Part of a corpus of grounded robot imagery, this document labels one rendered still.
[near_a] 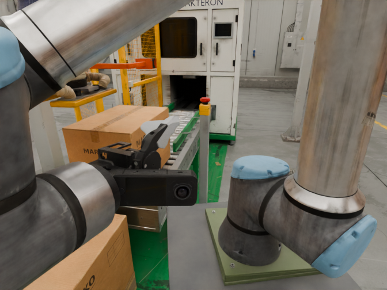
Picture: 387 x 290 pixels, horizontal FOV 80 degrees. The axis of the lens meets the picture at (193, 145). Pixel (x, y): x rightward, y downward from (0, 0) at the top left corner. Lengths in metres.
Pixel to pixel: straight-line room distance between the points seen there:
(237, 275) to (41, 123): 2.10
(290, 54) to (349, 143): 9.20
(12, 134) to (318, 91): 0.42
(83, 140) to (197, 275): 0.92
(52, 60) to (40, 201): 0.15
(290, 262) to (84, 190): 0.63
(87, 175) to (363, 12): 0.42
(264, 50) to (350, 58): 9.38
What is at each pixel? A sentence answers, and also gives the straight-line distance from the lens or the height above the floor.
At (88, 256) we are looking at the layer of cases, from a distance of 1.14.
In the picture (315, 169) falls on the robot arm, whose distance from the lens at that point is 0.48.
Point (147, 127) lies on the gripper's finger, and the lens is 0.41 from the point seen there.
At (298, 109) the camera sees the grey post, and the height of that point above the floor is 0.50.
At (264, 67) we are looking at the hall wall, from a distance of 9.81.
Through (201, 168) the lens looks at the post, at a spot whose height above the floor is 0.53.
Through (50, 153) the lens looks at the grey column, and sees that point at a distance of 2.51.
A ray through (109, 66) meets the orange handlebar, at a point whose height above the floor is 1.27.
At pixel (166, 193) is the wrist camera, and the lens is 0.32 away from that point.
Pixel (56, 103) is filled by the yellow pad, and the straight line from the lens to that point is 0.97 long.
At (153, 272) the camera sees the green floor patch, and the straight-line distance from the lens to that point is 1.72.
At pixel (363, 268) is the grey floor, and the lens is 2.05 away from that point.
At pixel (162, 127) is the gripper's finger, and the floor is 1.21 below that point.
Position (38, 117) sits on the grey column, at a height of 0.79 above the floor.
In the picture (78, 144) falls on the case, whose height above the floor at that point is 0.86.
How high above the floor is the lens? 1.33
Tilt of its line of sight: 22 degrees down
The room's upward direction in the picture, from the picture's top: straight up
